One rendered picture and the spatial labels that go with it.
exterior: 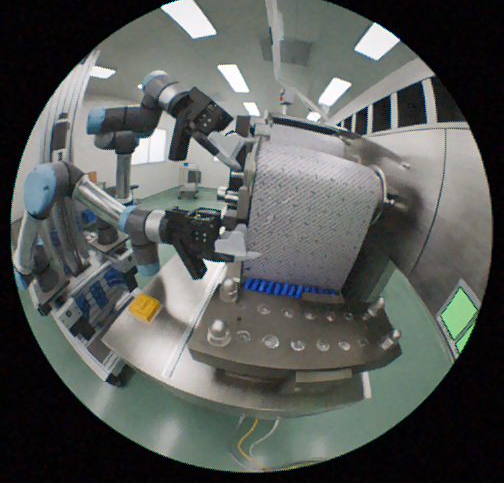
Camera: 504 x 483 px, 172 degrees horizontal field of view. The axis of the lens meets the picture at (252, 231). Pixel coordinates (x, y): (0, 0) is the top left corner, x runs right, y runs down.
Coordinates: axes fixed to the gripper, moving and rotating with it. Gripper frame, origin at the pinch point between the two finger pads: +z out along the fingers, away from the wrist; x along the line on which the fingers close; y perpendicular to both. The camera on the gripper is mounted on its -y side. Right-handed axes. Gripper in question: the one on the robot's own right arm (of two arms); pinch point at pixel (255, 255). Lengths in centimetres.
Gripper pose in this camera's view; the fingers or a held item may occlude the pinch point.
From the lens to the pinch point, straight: 34.4
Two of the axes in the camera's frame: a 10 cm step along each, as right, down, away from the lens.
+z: 9.8, 1.8, -0.9
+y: 1.3, -9.0, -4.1
